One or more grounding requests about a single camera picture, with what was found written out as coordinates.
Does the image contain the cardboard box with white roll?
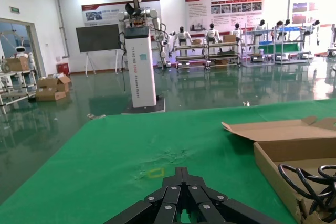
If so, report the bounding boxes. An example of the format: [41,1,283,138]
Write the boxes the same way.
[1,56,30,72]

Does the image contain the green table cloth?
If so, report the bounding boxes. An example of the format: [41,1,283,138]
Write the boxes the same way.
[0,99,336,224]

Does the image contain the small white round-head robot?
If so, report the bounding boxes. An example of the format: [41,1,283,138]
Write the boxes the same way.
[14,38,34,61]

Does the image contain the white pipe frame rack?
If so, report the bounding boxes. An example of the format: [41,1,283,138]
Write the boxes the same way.
[0,68,38,107]

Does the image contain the yellow square tape mark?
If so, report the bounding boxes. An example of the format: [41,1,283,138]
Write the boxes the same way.
[148,167,166,179]

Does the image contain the white humanoid robot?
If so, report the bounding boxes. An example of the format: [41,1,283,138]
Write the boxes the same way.
[203,22,224,45]
[253,19,268,33]
[230,22,244,39]
[306,19,321,35]
[169,26,194,57]

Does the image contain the grey wall pipe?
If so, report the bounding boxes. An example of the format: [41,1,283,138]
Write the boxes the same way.
[53,0,70,58]

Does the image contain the open cardboard box on floor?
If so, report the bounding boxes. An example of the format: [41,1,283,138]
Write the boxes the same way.
[36,74,72,94]

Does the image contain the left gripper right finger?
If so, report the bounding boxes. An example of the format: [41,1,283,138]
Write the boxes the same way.
[182,167,283,224]

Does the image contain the wide wall poster photo row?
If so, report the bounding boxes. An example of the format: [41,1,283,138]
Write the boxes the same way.
[184,0,266,35]

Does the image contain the closed cardboard box on floor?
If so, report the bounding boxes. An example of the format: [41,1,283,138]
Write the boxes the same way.
[35,87,67,102]

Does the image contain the black power cable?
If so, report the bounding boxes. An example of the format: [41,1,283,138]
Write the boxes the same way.
[277,163,336,216]

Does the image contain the metal shelf rack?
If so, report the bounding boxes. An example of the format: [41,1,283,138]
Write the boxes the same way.
[174,42,208,70]
[240,29,276,68]
[207,40,242,69]
[274,25,315,65]

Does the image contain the dark display screen on stand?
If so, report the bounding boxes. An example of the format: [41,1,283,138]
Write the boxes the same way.
[75,23,120,77]

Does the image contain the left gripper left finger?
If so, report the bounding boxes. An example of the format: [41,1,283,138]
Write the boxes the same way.
[104,167,184,224]

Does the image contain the wall poster with red header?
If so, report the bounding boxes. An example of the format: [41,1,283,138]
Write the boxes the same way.
[81,0,162,27]

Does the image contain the white wheeled pedestal robot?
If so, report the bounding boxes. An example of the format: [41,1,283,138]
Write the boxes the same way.
[117,0,169,115]

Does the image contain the wall poster with large photos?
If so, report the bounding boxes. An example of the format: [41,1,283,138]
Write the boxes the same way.
[288,0,336,26]

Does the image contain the brown cardboard box torn corner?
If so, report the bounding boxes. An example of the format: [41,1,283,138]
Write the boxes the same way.
[221,115,336,224]

